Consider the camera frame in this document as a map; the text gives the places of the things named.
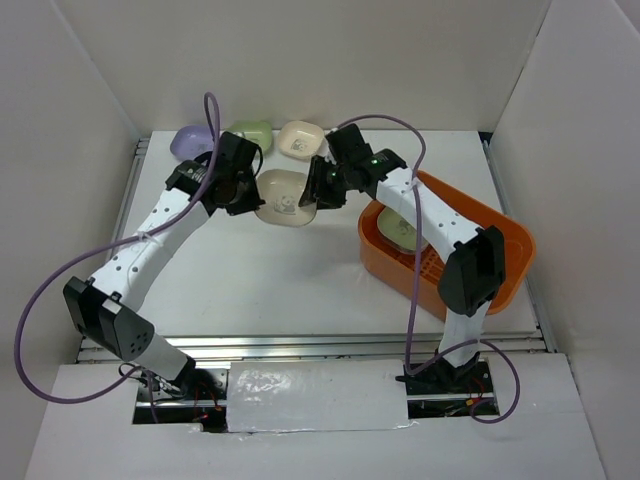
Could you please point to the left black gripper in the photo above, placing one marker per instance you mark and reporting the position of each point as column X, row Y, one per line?
column 251, row 203

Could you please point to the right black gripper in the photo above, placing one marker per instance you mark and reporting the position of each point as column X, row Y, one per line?
column 316, row 186

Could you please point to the cream plate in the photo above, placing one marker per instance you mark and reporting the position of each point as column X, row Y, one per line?
column 282, row 190
column 300, row 140

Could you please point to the green plate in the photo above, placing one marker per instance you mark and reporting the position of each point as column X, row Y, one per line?
column 396, row 231
column 259, row 132

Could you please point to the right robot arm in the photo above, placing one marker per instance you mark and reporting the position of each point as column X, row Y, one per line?
column 473, row 256

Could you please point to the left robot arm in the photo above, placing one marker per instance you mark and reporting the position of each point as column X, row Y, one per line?
column 104, row 308

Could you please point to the green plate back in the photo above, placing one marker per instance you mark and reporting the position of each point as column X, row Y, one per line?
column 259, row 132

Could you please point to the purple plate back left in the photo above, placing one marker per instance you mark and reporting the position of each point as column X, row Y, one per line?
column 191, row 142

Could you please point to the white foil cover sheet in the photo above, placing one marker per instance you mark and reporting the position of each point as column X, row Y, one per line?
column 325, row 396

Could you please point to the aluminium rail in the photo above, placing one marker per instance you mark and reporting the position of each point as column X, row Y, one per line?
column 218, row 349

